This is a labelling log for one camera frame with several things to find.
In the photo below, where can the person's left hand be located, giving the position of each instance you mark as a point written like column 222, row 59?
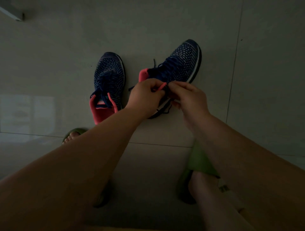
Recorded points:
column 143, row 100

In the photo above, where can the person's right hand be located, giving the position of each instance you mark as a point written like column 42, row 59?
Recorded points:
column 193, row 104

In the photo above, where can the blue knit sneaker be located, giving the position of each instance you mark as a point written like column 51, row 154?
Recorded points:
column 185, row 57
column 109, row 66

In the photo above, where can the person's left forearm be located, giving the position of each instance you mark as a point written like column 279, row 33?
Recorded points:
column 59, row 176

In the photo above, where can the person's right forearm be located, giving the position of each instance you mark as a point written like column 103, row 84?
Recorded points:
column 262, row 171

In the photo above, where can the person's left leg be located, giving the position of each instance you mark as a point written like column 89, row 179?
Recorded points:
column 71, row 136

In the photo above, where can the person's leg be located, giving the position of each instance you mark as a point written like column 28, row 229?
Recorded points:
column 209, row 202
column 71, row 136

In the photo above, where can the person's right leg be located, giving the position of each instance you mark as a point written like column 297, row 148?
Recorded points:
column 209, row 202

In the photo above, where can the green foam slipper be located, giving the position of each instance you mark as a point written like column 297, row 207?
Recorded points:
column 202, row 161
column 78, row 130

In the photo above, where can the white metal shoe rack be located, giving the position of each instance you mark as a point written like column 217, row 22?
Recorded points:
column 12, row 13

